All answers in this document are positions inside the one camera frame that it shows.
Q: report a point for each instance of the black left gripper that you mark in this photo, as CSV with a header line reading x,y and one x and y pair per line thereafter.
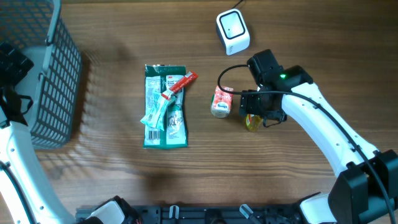
x,y
7,63

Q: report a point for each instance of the yellow oil bottle silver cap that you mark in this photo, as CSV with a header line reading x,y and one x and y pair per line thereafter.
x,y
252,122

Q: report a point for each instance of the grey plastic mesh basket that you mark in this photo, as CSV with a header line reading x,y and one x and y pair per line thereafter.
x,y
37,31

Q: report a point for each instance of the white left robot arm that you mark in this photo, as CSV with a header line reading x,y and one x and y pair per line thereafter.
x,y
30,197

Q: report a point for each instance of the white barcode scanner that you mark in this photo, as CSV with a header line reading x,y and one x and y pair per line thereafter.
x,y
232,31

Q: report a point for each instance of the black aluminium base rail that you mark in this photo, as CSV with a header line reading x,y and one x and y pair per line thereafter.
x,y
278,214

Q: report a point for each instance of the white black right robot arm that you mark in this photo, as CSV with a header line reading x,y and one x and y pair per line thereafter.
x,y
366,184

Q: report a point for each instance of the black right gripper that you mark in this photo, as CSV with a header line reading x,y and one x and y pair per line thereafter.
x,y
247,106

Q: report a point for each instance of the red stick sachet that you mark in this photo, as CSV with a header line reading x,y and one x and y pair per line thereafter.
x,y
185,80

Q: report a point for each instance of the green white gloves packet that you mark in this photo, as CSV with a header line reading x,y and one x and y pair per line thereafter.
x,y
157,79

